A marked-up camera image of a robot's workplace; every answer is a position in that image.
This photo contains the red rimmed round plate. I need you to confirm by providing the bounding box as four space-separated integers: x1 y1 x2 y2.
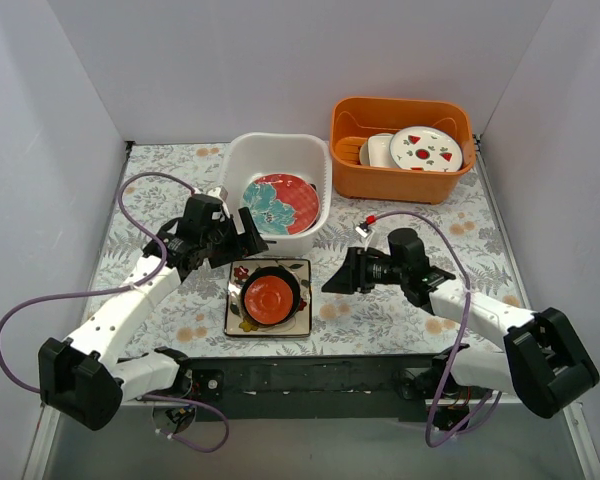
240 173 321 236

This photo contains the orange red small saucer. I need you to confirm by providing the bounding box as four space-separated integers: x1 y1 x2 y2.
243 275 294 325

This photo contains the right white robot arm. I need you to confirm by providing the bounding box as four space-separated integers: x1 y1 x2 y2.
322 228 600 418

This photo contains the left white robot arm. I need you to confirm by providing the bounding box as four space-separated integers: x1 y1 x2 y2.
38 194 268 431

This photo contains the white plastic bin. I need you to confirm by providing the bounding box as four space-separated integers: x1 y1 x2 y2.
220 133 332 256

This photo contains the round white dish in bin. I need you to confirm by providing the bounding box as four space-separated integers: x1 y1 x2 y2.
358 141 370 166

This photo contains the orange plastic bin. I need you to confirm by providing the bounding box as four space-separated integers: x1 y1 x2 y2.
329 97 476 204

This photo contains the black bowl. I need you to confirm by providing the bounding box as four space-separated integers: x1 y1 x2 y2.
240 266 301 327

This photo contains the square cream floral plate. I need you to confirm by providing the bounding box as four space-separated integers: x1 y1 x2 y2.
224 258 312 338

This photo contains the floral table mat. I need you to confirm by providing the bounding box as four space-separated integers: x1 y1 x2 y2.
94 144 526 357

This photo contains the white watermelon pattern plate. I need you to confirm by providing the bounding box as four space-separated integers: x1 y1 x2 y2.
390 126 463 173

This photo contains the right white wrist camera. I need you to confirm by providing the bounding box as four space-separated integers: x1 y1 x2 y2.
355 215 377 250

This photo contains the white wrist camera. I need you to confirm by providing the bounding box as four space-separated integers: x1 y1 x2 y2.
206 185 231 218
355 215 377 250

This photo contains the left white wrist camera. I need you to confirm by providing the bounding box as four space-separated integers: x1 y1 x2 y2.
206 185 231 218

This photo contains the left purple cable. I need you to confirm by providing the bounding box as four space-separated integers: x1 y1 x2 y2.
0 172 230 454

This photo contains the purple cable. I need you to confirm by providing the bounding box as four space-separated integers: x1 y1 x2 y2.
0 172 230 454
372 209 504 449

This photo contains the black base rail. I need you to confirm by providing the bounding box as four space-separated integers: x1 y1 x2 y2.
134 353 476 421

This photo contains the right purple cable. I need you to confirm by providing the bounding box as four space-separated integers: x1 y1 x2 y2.
372 209 504 449

